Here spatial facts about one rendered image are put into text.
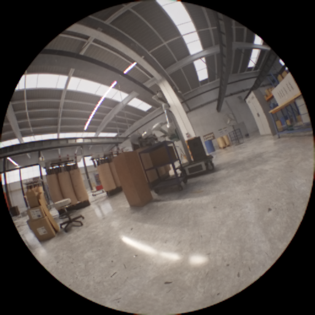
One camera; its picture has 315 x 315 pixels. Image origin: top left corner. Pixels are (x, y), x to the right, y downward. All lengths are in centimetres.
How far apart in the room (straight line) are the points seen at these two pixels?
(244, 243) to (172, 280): 43
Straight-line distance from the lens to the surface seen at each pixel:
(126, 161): 145
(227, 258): 65
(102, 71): 468
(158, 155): 169
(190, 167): 215
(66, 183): 305
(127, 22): 954
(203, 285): 61
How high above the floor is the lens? 60
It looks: 3 degrees up
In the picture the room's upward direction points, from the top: 19 degrees counter-clockwise
